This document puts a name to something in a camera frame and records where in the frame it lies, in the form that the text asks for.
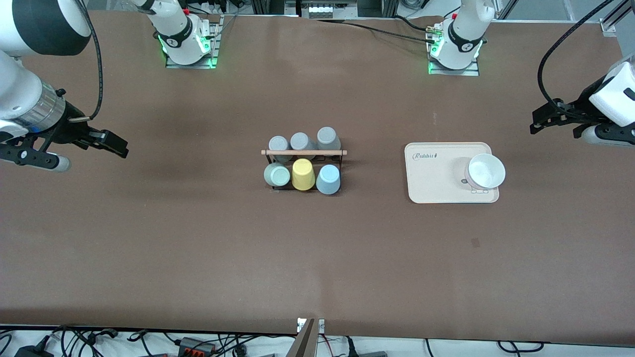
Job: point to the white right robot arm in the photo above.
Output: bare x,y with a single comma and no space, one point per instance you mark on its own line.
30,29

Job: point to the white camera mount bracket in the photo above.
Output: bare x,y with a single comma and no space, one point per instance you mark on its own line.
321,325

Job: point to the beige rectangular rabbit tray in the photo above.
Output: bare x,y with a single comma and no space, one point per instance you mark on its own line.
436,183

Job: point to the black power adapter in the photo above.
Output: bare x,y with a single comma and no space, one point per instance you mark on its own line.
32,352

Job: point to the white power strip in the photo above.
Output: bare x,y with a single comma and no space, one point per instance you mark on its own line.
320,11

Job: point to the light blue cup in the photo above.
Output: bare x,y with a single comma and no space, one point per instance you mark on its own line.
328,181

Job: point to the black connector block orange levers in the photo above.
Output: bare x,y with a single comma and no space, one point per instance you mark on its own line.
196,345

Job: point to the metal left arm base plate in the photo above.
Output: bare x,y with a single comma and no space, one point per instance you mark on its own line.
454,71

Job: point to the aluminium frame rail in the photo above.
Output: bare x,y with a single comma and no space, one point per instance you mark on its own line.
612,22

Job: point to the grey metal pole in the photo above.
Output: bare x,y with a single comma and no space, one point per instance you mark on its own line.
303,344

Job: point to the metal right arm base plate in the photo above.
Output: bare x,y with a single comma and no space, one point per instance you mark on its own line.
213,49

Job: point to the white bowl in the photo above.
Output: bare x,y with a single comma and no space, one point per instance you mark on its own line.
487,171

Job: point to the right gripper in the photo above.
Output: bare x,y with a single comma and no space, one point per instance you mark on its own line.
68,128

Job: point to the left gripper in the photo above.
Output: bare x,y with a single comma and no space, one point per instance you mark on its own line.
579,104

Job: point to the grey cup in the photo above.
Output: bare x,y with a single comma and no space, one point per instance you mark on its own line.
328,138
301,141
279,144

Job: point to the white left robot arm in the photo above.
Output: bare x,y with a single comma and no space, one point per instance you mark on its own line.
466,29

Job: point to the pale green cup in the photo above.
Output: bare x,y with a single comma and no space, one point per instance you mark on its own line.
277,175

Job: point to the yellow cup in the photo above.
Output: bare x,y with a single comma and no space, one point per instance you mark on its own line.
303,174

